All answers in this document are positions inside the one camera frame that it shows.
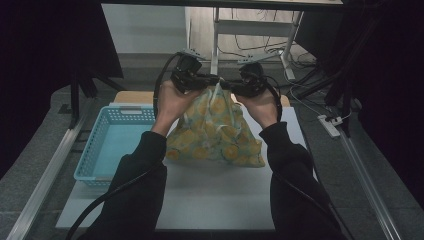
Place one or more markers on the white table mat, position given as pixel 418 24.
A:
pixel 213 196

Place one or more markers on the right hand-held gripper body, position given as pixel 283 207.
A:
pixel 251 81

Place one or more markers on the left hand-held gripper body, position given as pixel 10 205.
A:
pixel 186 73

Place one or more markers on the black tripod stand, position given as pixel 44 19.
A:
pixel 343 90
pixel 78 93

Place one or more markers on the orange floral cloth bag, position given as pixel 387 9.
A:
pixel 213 136

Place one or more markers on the person's right hand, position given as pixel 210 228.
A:
pixel 261 108

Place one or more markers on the person's left hand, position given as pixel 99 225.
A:
pixel 171 103

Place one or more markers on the white power strip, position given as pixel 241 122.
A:
pixel 328 126

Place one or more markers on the light blue plastic basket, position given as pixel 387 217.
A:
pixel 110 150

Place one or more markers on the aluminium rail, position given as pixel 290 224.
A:
pixel 46 176
pixel 366 186

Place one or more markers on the white desk frame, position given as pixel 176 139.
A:
pixel 253 28

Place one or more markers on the black curtain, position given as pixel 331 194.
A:
pixel 393 83
pixel 43 50

